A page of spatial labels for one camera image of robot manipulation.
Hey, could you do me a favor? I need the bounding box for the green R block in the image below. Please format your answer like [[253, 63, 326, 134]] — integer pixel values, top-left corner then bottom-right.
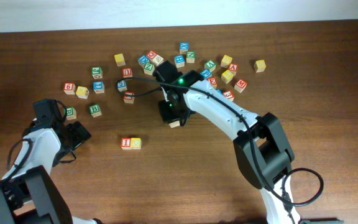
[[169, 121, 180, 128]]

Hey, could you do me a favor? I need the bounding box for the red 6 I block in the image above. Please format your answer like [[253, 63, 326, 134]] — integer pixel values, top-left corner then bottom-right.
[[63, 82, 76, 95]]

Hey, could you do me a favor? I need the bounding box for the yellow block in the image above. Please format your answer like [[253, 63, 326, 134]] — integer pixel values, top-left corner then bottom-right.
[[114, 54, 126, 67], [75, 86, 89, 99], [254, 60, 267, 73], [220, 55, 232, 68], [221, 70, 234, 84], [131, 138, 142, 150]]

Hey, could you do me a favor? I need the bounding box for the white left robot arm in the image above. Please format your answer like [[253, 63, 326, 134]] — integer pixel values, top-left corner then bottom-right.
[[0, 119, 100, 223]]

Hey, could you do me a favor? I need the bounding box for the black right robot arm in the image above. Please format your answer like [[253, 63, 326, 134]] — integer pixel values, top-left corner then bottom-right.
[[153, 69, 301, 223]]

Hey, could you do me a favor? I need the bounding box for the green B block left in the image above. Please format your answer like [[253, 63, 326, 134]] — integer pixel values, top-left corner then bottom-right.
[[65, 107, 76, 120]]

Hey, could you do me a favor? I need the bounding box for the green b block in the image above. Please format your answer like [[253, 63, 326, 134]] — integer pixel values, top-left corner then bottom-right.
[[89, 104, 102, 118], [65, 107, 76, 120]]

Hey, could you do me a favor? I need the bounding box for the green B block right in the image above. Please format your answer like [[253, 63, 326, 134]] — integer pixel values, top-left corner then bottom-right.
[[89, 104, 102, 118]]

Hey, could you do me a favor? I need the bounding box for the red E block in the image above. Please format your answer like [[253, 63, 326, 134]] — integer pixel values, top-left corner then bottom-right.
[[207, 77, 217, 89]]

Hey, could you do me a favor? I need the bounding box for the blue P block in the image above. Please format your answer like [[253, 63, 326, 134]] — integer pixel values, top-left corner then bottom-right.
[[200, 68, 212, 80]]

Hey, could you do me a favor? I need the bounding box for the green Z block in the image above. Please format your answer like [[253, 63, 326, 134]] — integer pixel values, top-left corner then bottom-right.
[[144, 63, 155, 75]]

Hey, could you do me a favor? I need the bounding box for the red K block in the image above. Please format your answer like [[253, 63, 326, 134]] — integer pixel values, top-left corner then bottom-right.
[[123, 91, 135, 104]]

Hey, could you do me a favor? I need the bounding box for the blue H block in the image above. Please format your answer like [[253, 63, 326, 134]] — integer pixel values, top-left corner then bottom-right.
[[174, 55, 185, 68]]

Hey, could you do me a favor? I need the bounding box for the red 3 block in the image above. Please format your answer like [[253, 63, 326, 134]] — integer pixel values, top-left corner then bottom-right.
[[223, 90, 235, 101]]

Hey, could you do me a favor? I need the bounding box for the blue I block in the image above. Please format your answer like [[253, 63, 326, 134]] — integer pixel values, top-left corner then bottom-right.
[[93, 81, 105, 94]]

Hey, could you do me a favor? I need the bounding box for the green V block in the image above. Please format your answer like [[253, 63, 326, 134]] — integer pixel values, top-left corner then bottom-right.
[[204, 60, 216, 72]]

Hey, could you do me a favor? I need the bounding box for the blue 5 block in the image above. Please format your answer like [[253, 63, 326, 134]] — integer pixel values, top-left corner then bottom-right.
[[116, 80, 127, 92]]

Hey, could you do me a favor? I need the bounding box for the blue D block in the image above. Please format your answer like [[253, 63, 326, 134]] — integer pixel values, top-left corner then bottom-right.
[[138, 55, 150, 68]]

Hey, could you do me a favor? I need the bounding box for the red U block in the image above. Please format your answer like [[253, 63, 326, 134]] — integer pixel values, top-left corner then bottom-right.
[[122, 68, 133, 78]]

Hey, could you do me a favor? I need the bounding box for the blue X block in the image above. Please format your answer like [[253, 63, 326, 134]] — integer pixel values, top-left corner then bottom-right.
[[179, 42, 189, 54]]

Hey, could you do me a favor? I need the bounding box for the green J block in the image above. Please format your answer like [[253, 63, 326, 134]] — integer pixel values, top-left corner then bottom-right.
[[91, 67, 103, 79]]

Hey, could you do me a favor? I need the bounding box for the red M block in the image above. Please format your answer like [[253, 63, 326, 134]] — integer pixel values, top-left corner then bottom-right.
[[234, 79, 248, 93]]

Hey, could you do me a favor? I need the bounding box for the red A block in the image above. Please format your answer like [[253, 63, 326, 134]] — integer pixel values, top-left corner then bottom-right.
[[227, 63, 239, 76]]

